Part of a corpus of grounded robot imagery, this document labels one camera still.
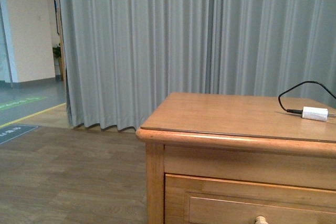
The wooden drawer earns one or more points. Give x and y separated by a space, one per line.
191 199

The light wooden drawer knob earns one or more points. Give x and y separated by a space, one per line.
260 220

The grey curtain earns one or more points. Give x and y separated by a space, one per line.
124 57

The wooden nightstand cabinet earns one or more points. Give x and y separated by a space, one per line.
232 137

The potted green plant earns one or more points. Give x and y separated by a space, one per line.
57 55

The white power adapter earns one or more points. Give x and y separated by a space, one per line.
316 114

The grey floor sign mat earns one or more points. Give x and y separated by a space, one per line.
13 131

